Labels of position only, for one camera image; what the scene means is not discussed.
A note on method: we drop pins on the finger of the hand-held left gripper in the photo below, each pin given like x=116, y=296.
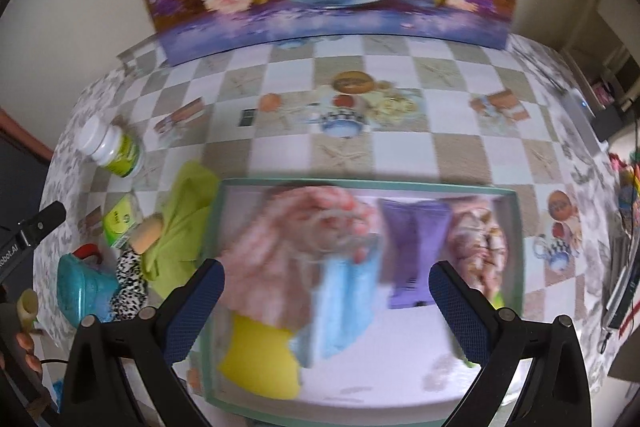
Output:
x=42, y=222

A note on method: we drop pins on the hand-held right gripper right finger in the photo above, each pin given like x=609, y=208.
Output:
x=457, y=312

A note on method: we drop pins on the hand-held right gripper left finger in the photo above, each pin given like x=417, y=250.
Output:
x=195, y=312

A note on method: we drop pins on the leopard print scrunchie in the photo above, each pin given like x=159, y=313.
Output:
x=130, y=277

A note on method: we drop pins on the pink white patterned cloth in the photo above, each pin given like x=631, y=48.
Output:
x=475, y=237

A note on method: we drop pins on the green tissue pack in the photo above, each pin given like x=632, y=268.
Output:
x=120, y=222

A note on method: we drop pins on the yellow sponge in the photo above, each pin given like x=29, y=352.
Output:
x=260, y=357

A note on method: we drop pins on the purple wipes packet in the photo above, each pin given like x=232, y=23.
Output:
x=412, y=247

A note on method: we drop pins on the white tray green rim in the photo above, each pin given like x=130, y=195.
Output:
x=400, y=367

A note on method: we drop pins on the pink fluffy cloth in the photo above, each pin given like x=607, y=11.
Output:
x=260, y=257

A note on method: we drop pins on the beige makeup puff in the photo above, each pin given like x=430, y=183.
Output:
x=147, y=234

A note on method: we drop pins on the yellow-green rubber glove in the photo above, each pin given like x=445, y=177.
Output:
x=185, y=217

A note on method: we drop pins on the light blue cloth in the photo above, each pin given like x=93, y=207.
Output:
x=340, y=307

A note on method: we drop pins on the person's left hand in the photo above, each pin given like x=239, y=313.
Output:
x=27, y=346

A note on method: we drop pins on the dark cabinet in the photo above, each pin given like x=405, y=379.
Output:
x=15, y=167

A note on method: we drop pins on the teal plastic container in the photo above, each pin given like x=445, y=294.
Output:
x=82, y=292

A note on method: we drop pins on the white pill bottle green label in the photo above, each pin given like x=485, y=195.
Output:
x=112, y=147

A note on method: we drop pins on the checkered printed tablecloth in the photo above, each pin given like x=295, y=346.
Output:
x=450, y=157

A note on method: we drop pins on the grey floral tablecloth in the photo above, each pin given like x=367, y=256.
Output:
x=575, y=157

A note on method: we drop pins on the white electronic box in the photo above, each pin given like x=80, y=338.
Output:
x=580, y=112

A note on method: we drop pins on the small black box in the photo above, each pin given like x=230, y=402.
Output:
x=607, y=123

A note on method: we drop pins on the white shelf unit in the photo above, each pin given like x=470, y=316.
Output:
x=615, y=32

